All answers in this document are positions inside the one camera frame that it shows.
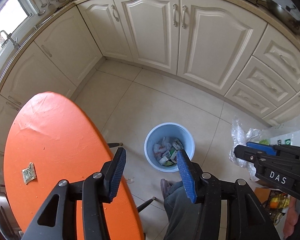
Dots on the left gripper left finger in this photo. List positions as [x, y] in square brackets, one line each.
[113, 171]

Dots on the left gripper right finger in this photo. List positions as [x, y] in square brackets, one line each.
[190, 177]

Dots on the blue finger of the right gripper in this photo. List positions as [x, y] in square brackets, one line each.
[261, 147]

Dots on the green printed snack wrapper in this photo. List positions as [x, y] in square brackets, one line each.
[29, 173]

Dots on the blue trash bin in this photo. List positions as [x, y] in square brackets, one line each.
[163, 143]

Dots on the cream kitchen cabinets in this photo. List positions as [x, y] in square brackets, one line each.
[227, 46]

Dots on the white rice bag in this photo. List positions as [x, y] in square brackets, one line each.
[280, 136]

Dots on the clear bubble wrap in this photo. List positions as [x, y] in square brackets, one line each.
[240, 137]

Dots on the yellow oil bottle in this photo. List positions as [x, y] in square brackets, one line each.
[277, 206]

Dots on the cardboard box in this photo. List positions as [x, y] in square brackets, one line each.
[262, 194]

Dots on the person's grey trouser leg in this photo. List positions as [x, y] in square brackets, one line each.
[182, 214]

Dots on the wooden chair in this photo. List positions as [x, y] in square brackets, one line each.
[9, 226]

